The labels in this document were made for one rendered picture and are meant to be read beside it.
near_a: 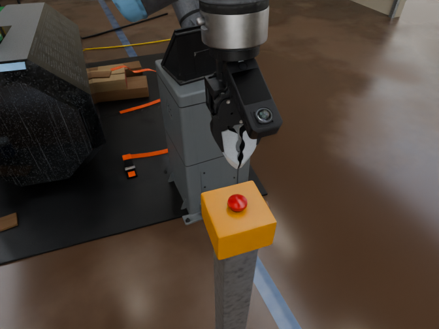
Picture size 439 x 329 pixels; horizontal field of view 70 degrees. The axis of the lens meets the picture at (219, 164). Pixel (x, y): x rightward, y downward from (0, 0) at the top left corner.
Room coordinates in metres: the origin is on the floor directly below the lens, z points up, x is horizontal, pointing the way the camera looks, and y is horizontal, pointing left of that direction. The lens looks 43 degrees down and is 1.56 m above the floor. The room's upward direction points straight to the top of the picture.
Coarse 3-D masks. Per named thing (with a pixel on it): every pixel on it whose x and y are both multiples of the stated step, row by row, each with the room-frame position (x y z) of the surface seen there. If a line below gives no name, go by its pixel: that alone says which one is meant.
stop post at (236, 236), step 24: (216, 192) 0.43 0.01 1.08; (240, 192) 0.43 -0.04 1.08; (216, 216) 0.37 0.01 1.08; (240, 216) 0.37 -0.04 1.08; (264, 216) 0.37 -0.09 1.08; (216, 240) 0.33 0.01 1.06; (240, 240) 0.33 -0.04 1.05; (264, 240) 0.35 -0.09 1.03; (216, 264) 0.40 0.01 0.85; (240, 264) 0.36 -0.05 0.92; (216, 288) 0.40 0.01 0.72; (240, 288) 0.36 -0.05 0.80; (216, 312) 0.40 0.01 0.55; (240, 312) 0.36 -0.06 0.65
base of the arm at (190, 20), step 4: (188, 12) 1.46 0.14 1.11; (192, 12) 1.46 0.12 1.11; (196, 12) 1.46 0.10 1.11; (184, 16) 1.46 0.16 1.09; (188, 16) 1.45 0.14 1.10; (192, 16) 1.45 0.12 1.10; (196, 16) 1.44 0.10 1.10; (200, 16) 1.44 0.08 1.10; (180, 20) 1.48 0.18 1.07; (184, 20) 1.46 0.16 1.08; (188, 20) 1.44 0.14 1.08; (192, 20) 1.43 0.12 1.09; (180, 24) 1.48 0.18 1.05; (184, 24) 1.45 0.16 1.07; (188, 24) 1.43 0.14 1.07; (192, 24) 1.43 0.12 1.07; (196, 24) 1.41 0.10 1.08
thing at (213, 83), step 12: (252, 48) 0.41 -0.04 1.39; (216, 60) 0.46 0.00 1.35; (228, 60) 0.40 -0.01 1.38; (240, 60) 0.40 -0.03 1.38; (216, 72) 0.46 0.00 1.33; (204, 84) 0.46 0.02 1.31; (216, 84) 0.43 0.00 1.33; (216, 96) 0.41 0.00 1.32; (228, 96) 0.40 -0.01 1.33; (216, 108) 0.40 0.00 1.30; (228, 108) 0.39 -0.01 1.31; (228, 120) 0.39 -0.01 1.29; (240, 120) 0.40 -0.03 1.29
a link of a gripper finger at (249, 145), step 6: (240, 126) 0.45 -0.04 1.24; (240, 132) 0.41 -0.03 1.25; (246, 132) 0.40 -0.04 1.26; (240, 138) 0.44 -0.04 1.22; (246, 138) 0.40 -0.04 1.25; (240, 144) 0.41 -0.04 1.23; (246, 144) 0.40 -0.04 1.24; (252, 144) 0.40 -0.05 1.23; (240, 150) 0.40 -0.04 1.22; (246, 150) 0.40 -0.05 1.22; (252, 150) 0.40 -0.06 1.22; (240, 156) 0.40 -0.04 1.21; (246, 156) 0.40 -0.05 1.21; (240, 162) 0.39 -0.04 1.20
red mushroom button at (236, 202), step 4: (232, 196) 0.41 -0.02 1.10; (236, 196) 0.40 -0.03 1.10; (240, 196) 0.40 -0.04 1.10; (244, 196) 0.41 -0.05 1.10; (228, 200) 0.40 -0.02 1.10; (232, 200) 0.39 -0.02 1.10; (236, 200) 0.39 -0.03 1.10; (240, 200) 0.39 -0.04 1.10; (244, 200) 0.40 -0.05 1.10; (228, 204) 0.39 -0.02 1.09; (232, 204) 0.39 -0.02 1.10; (236, 204) 0.38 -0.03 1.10; (240, 204) 0.38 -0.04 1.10; (244, 204) 0.39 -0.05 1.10; (232, 208) 0.38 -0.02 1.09; (236, 208) 0.38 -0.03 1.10; (240, 208) 0.38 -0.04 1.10; (244, 208) 0.38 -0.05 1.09
